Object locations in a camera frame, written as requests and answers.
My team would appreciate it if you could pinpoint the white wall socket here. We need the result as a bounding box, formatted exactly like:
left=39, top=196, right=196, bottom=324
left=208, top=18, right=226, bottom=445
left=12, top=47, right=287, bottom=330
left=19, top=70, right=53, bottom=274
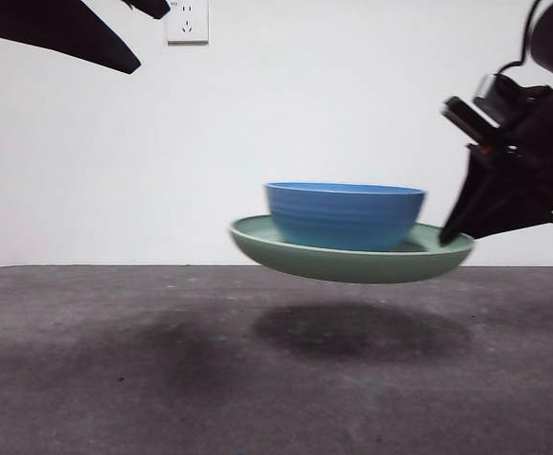
left=166, top=0, right=210, bottom=46

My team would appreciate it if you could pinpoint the green round plate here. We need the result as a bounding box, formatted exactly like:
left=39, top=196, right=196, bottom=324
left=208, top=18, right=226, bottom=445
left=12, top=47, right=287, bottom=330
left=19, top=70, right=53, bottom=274
left=229, top=213, right=475, bottom=285

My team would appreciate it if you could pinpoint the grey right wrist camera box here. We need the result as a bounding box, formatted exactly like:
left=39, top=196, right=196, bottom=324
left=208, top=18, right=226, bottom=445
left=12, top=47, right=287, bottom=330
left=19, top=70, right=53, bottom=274
left=472, top=72, right=553, bottom=127

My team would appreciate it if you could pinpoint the blue ribbed bowl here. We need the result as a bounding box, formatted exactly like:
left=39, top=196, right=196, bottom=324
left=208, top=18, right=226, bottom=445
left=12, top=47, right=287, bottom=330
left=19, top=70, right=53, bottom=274
left=264, top=181, right=427, bottom=252

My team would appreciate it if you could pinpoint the black camera cable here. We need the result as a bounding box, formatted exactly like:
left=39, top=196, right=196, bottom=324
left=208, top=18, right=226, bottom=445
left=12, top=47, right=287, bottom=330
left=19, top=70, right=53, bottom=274
left=499, top=0, right=545, bottom=75

